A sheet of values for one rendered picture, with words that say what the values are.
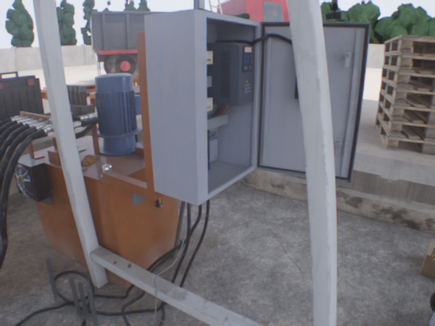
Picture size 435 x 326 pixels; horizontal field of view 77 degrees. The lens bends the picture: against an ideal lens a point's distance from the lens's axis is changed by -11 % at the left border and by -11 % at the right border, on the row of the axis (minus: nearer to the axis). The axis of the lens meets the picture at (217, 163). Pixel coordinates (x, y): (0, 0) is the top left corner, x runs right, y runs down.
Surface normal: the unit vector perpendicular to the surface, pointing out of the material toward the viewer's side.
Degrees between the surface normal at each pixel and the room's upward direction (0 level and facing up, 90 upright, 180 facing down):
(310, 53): 93
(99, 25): 90
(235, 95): 90
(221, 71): 90
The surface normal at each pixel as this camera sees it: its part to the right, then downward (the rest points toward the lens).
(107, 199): -0.49, 0.29
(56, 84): 0.83, 0.21
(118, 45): 0.39, 0.31
